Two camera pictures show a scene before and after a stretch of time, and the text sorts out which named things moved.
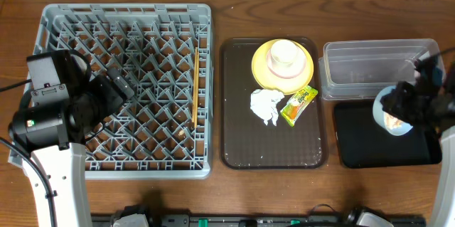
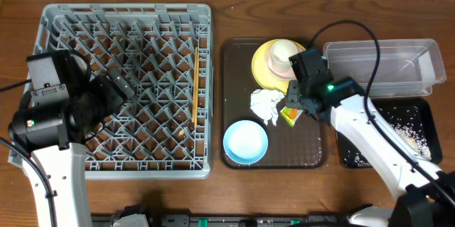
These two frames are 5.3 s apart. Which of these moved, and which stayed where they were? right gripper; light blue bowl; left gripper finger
Moved: right gripper; light blue bowl
Stayed: left gripper finger
